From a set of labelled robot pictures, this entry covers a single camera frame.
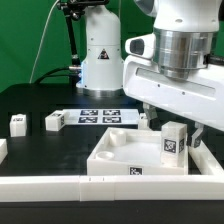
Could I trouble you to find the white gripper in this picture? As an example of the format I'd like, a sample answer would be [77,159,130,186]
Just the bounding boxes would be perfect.
[123,56,224,148]

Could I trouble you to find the white square tabletop part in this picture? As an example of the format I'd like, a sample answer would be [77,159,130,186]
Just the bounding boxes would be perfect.
[87,128,188,176]

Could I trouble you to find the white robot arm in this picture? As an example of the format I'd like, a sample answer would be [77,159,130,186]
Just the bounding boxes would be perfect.
[81,0,224,140]

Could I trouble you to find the white left obstacle piece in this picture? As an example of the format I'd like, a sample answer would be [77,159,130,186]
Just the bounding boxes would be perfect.
[0,139,8,164]

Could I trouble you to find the white right obstacle wall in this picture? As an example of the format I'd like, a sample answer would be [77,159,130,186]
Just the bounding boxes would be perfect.
[188,142,224,175]

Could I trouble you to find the white obstacle wall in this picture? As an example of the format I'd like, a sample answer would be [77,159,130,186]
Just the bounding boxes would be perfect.
[188,142,224,175]
[0,175,224,202]

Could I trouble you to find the white fiducial base plate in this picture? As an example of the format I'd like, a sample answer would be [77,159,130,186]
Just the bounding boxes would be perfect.
[64,109,139,125]

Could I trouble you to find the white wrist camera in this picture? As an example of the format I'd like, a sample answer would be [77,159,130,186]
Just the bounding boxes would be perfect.
[125,34,156,59]

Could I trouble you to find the black cables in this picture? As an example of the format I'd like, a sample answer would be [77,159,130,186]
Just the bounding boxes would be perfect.
[33,65,83,85]

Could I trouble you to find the white front obstacle wall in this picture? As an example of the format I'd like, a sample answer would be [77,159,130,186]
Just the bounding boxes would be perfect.
[0,175,224,202]

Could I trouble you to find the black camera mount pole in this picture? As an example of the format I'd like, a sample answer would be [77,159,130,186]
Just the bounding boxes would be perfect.
[57,0,109,66]

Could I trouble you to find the white cable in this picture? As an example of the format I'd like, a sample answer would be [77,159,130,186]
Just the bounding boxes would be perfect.
[29,0,59,84]

